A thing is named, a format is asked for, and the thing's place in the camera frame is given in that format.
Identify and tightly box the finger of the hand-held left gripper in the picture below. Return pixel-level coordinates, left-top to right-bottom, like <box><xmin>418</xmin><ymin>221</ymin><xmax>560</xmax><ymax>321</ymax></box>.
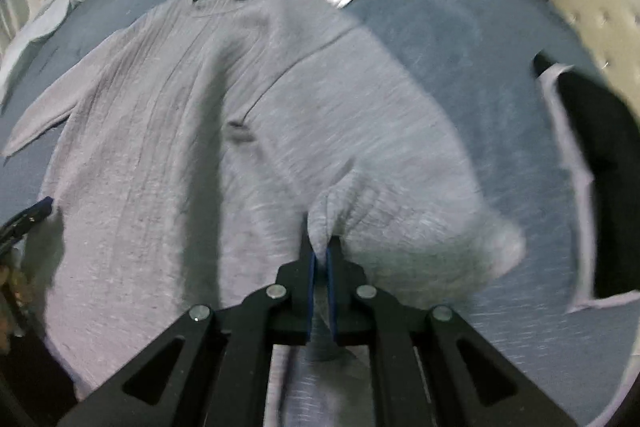
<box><xmin>0</xmin><ymin>196</ymin><xmax>55</xmax><ymax>253</ymax></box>

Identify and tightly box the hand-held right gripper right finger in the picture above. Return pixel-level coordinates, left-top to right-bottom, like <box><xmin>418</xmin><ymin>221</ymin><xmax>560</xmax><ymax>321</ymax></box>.
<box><xmin>325</xmin><ymin>237</ymin><xmax>581</xmax><ymax>427</ymax></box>

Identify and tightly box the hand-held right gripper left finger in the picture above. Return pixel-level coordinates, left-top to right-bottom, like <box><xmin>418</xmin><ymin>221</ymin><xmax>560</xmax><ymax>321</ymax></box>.
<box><xmin>57</xmin><ymin>239</ymin><xmax>318</xmax><ymax>427</ymax></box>

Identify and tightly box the grey knit sweater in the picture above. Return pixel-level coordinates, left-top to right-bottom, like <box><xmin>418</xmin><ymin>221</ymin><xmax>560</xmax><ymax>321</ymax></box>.
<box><xmin>2</xmin><ymin>0</ymin><xmax>526</xmax><ymax>427</ymax></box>

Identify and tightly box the light grey cloth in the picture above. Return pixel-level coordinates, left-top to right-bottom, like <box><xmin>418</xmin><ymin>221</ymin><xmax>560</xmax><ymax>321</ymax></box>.
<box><xmin>0</xmin><ymin>0</ymin><xmax>108</xmax><ymax>102</ymax></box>

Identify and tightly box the blue heathered bed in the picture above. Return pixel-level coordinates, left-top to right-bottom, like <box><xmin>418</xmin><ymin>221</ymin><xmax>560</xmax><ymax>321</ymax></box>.
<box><xmin>0</xmin><ymin>0</ymin><xmax>636</xmax><ymax>427</ymax></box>

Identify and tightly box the black and white folded garment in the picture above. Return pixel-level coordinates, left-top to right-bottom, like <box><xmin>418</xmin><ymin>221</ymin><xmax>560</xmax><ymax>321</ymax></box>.
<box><xmin>532</xmin><ymin>49</ymin><xmax>640</xmax><ymax>313</ymax></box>

